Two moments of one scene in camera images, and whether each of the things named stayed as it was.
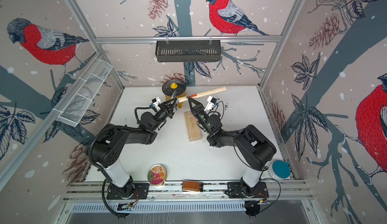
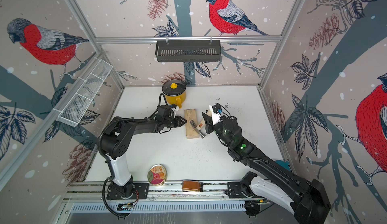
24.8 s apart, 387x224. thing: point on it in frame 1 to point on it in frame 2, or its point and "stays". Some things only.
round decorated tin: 157,174 stays
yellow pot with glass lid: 170,86 stays
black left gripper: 168,109 to 179,120
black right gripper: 197,112 to 209,124
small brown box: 192,185 stays
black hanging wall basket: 188,51 stays
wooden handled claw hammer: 176,100 to 201,125
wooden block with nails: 193,129 stays
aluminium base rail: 293,190 stays
